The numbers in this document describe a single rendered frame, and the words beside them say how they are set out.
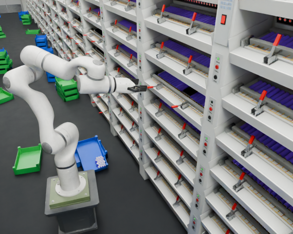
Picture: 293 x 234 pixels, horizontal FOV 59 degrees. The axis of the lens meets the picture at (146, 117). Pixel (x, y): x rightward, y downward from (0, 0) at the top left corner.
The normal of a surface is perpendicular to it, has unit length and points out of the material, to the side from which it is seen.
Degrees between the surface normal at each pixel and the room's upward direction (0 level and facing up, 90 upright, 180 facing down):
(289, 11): 107
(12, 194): 0
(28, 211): 0
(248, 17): 90
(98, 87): 90
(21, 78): 66
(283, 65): 17
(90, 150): 28
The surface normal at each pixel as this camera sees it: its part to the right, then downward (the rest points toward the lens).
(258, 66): -0.85, 0.47
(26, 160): 0.00, -0.86
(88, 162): 0.22, -0.54
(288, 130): -0.26, -0.75
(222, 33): -0.89, 0.23
